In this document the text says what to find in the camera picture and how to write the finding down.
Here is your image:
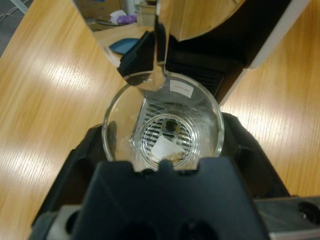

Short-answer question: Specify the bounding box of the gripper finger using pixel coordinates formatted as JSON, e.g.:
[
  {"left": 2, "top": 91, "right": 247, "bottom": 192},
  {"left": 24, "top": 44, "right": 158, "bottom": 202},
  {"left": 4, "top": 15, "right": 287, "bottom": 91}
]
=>
[
  {"left": 214, "top": 112, "right": 291, "bottom": 199},
  {"left": 30, "top": 124, "right": 112, "bottom": 226}
]

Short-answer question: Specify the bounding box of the clear glass cup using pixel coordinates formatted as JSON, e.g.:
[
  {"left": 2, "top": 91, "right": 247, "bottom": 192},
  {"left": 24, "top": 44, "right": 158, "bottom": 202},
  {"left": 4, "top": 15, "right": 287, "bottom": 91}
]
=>
[{"left": 101, "top": 72, "right": 224, "bottom": 171}]

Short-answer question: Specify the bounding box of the white capsule coffee machine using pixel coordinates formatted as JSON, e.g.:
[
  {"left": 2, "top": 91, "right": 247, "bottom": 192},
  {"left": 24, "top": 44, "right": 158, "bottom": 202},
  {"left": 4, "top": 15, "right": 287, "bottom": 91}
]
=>
[{"left": 70, "top": 0, "right": 309, "bottom": 109}]

